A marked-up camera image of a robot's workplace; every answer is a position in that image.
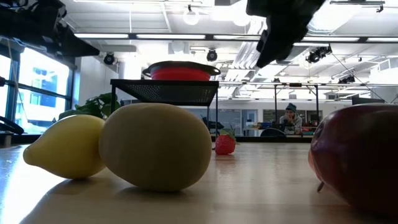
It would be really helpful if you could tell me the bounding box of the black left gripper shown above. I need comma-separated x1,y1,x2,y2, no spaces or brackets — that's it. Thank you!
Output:
18,0,100,58

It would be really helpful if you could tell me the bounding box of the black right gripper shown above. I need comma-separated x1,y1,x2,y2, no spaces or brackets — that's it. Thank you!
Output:
246,0,326,68

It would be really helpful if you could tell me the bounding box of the red collapsible colander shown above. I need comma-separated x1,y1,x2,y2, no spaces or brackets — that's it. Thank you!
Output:
142,60,221,82

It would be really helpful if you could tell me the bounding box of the red strawberry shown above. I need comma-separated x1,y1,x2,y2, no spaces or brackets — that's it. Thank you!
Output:
214,126,238,156

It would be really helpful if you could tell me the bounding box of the green-brown kiwi fruit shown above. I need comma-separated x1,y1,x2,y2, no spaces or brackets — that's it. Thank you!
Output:
98,102,213,192

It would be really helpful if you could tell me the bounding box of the large window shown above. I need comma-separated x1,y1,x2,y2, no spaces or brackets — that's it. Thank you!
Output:
0,46,75,135

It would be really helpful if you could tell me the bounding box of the black ceiling spotlight cluster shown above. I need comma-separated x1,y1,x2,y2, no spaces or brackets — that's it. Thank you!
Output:
305,45,333,65
338,74,356,85

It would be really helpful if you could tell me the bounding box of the green leafy potted plant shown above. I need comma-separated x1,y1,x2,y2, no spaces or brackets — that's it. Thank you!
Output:
58,92,122,121

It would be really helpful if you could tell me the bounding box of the person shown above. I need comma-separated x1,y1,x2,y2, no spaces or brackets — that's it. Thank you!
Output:
279,102,303,136

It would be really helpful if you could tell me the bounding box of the round white pendant lamp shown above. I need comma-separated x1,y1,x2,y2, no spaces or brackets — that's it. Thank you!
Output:
182,4,201,26

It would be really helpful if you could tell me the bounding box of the black office chair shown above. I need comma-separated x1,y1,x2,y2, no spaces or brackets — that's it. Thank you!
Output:
259,127,287,138

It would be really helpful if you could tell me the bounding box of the yellow lemon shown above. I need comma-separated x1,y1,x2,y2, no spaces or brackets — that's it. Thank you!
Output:
22,114,106,180

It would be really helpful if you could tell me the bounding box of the long linear ceiling light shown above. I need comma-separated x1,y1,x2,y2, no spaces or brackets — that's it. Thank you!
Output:
73,32,398,44

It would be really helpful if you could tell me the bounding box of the black monitor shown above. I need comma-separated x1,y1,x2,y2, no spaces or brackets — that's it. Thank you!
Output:
351,96,386,106

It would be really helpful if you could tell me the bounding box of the black perforated metal stand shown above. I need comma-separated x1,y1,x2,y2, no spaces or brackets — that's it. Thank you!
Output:
109,78,220,150

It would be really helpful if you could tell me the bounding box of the small red-orange pear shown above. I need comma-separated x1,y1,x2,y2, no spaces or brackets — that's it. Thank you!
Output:
307,149,326,193

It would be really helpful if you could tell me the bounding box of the dark red apple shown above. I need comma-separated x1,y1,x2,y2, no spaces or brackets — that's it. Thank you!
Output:
309,103,398,218

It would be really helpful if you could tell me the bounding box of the black metal rig frame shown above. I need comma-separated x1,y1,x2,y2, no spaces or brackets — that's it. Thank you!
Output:
273,82,320,125

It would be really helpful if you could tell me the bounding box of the black aluminium table frame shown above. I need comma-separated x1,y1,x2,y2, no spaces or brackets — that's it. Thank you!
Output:
0,115,313,147

